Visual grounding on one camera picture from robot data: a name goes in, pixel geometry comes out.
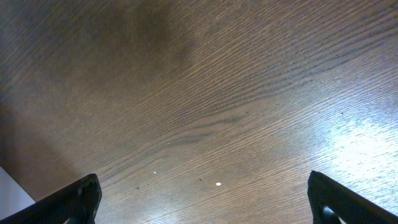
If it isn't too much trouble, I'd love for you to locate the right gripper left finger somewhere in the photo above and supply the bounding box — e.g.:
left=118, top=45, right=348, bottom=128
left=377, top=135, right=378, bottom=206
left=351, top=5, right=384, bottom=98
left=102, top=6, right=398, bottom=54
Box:
left=1, top=174, right=102, bottom=224

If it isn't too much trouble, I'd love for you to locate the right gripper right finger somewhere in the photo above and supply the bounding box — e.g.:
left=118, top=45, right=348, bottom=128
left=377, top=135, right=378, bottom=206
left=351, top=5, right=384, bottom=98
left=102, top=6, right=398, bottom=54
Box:
left=307, top=170, right=397, bottom=224

